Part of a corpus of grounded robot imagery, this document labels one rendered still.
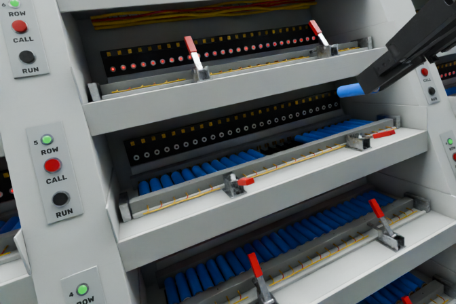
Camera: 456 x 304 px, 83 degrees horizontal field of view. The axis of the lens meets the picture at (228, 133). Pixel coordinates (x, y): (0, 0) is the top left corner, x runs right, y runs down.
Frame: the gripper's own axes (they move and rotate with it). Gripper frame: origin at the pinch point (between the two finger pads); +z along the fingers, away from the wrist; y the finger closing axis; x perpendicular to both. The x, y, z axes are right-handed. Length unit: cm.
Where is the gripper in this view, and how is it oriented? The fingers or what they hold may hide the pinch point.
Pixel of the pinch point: (388, 69)
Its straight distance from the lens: 40.2
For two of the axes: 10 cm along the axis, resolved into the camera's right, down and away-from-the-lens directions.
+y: 9.1, -2.4, 3.2
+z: -2.2, 3.7, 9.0
